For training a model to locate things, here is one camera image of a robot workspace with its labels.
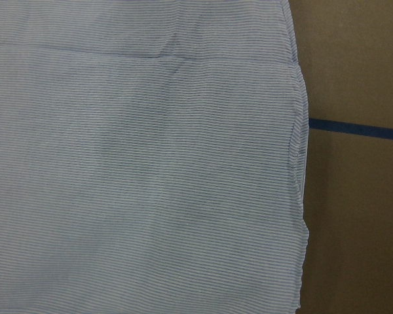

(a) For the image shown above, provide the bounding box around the light blue striped dress shirt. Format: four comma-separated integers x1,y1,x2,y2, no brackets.
0,1,309,313

